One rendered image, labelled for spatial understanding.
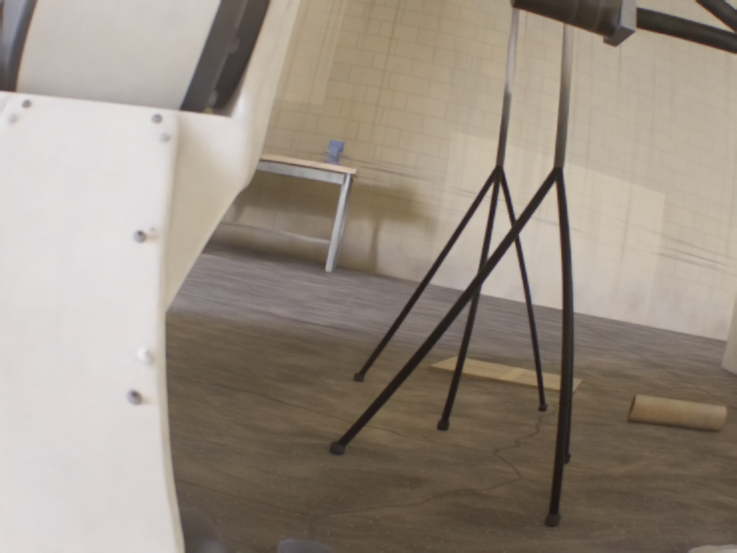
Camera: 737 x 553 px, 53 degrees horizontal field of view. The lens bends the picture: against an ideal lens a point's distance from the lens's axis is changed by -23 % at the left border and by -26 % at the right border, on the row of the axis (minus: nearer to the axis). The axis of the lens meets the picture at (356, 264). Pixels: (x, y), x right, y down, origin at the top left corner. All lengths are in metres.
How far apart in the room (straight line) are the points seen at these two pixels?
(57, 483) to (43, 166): 0.16
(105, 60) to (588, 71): 9.11
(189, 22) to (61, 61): 0.07
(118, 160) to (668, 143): 9.35
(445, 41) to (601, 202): 2.34
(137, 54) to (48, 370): 0.18
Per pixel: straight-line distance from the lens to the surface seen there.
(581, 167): 9.26
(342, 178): 7.89
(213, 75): 0.42
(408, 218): 9.01
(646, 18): 1.19
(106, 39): 0.41
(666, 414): 2.79
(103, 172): 0.36
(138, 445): 0.28
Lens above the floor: 0.46
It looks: 3 degrees down
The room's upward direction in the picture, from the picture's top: 11 degrees clockwise
